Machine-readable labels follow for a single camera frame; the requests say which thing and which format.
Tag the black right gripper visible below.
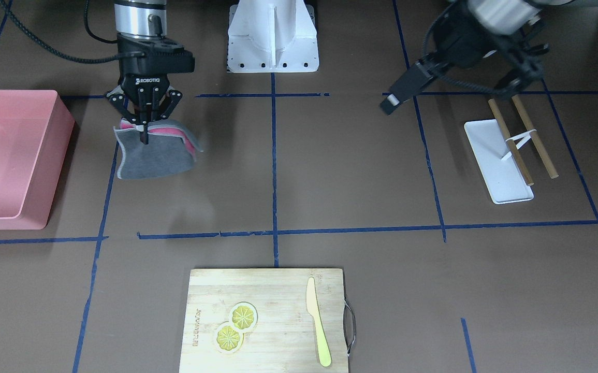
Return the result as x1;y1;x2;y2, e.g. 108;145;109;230
106;35;195;145

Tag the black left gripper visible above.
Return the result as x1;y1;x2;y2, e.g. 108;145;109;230
380;10;550;115

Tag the grey pink cloth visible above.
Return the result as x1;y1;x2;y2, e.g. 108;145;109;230
113;120;202;180

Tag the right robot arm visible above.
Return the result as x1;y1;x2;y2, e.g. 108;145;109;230
0;1;195;144

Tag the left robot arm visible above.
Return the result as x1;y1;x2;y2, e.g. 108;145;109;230
380;1;598;115

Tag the pink plastic bin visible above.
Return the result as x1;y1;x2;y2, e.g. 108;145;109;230
0;90;75;231

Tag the white wooden towel rack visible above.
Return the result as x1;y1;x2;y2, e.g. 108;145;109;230
464;95;559;205

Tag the lemon slice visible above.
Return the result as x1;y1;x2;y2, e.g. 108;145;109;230
229;302;258;333
213;322;244;354

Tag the wooden cutting board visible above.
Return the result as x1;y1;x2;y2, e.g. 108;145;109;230
179;268;351;372

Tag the yellow plastic knife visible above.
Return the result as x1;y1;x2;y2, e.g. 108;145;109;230
305;277;332;367

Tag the white pedestal column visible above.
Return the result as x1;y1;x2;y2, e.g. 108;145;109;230
226;1;320;74

